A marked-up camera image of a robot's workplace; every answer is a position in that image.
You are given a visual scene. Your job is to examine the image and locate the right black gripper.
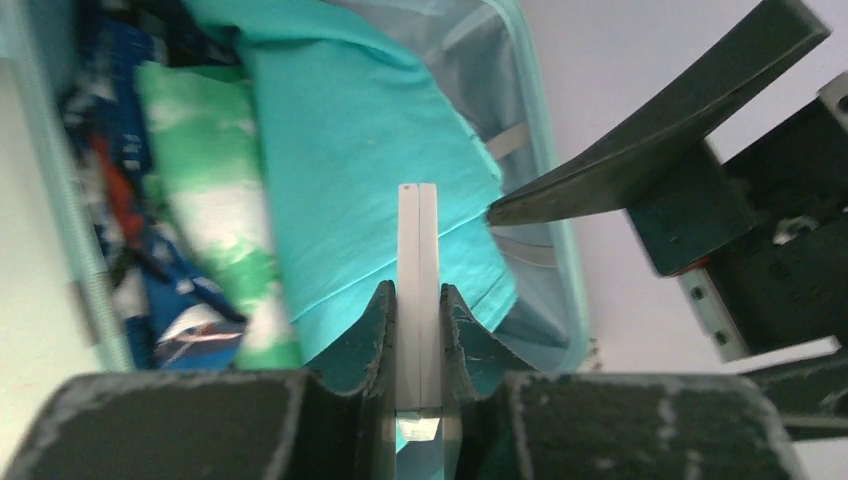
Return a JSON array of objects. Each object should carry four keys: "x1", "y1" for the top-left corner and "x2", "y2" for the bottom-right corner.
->
[{"x1": 486, "y1": 1, "x2": 847, "y2": 441}]

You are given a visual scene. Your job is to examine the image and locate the dark blue patterned clothing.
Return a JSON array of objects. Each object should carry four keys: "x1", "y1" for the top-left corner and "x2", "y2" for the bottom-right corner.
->
[{"x1": 61, "y1": 1, "x2": 246, "y2": 370}]

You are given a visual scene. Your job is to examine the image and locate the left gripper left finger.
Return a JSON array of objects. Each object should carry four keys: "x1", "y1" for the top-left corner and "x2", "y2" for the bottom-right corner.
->
[{"x1": 5, "y1": 281, "x2": 397, "y2": 479}]

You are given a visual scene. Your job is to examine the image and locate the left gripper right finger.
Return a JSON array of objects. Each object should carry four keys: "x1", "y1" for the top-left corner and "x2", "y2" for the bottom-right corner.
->
[{"x1": 439, "y1": 285, "x2": 805, "y2": 479}]

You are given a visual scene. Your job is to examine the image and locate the light blue hard-shell suitcase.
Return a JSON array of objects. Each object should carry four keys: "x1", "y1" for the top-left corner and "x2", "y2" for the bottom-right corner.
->
[{"x1": 1, "y1": 1, "x2": 592, "y2": 371}]

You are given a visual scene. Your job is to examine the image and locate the teal garment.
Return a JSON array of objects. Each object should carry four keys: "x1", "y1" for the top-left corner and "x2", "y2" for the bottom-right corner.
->
[{"x1": 187, "y1": 1, "x2": 517, "y2": 359}]

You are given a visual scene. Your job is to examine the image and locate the green white patterned cloth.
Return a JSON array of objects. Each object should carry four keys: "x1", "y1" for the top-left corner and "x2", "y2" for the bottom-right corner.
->
[{"x1": 136, "y1": 62, "x2": 303, "y2": 369}]

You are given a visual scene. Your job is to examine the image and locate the white box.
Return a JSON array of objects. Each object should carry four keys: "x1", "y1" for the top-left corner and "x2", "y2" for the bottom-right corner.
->
[{"x1": 395, "y1": 184, "x2": 443, "y2": 442}]

